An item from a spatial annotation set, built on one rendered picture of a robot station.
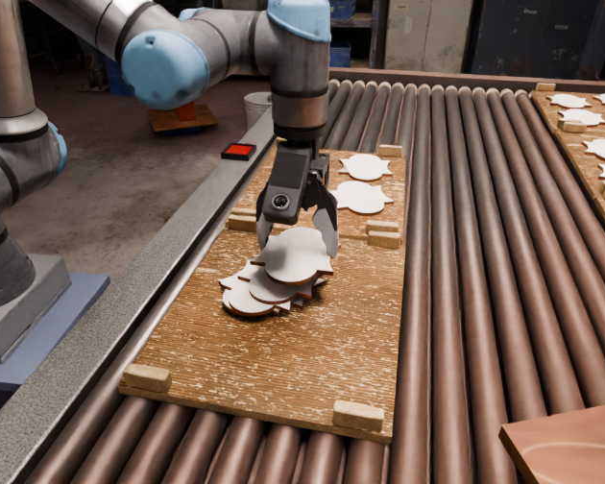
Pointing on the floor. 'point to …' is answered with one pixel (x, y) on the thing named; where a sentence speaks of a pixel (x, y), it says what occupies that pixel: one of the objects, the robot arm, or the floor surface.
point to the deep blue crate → (116, 79)
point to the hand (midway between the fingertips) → (296, 253)
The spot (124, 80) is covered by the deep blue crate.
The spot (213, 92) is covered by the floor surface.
